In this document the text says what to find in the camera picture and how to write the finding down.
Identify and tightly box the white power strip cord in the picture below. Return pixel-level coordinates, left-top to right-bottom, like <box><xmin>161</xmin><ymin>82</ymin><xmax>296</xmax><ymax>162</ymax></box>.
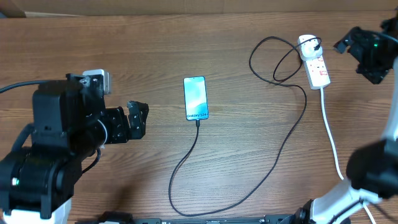
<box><xmin>319</xmin><ymin>86</ymin><xmax>377</xmax><ymax>224</ymax></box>

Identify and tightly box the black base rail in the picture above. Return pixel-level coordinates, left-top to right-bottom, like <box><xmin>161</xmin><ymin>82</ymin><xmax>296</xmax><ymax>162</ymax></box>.
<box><xmin>74</xmin><ymin>211</ymin><xmax>312</xmax><ymax>224</ymax></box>

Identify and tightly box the white power strip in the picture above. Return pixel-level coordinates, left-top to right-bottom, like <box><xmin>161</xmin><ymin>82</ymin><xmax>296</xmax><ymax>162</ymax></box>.
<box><xmin>303</xmin><ymin>56</ymin><xmax>331</xmax><ymax>90</ymax></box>

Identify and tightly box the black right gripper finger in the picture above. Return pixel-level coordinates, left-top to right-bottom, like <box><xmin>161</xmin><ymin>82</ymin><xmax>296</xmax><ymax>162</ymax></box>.
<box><xmin>356</xmin><ymin>64</ymin><xmax>391</xmax><ymax>85</ymax></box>
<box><xmin>333</xmin><ymin>29</ymin><xmax>354</xmax><ymax>54</ymax></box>

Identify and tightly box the dark Samsung Galaxy smartphone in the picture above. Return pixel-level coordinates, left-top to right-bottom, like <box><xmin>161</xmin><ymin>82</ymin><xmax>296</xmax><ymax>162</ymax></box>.
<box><xmin>183</xmin><ymin>77</ymin><xmax>209</xmax><ymax>121</ymax></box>

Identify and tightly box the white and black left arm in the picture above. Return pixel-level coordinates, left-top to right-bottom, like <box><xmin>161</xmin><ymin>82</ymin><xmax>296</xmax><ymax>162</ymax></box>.
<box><xmin>1</xmin><ymin>70</ymin><xmax>149</xmax><ymax>223</ymax></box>

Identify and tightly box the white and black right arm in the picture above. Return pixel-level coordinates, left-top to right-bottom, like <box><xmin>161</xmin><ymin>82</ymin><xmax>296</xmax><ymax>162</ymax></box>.
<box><xmin>283</xmin><ymin>17</ymin><xmax>397</xmax><ymax>223</ymax></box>

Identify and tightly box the white USB wall charger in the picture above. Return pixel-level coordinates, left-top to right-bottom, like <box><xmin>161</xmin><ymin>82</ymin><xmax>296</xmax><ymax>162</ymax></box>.
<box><xmin>297</xmin><ymin>34</ymin><xmax>323</xmax><ymax>61</ymax></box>

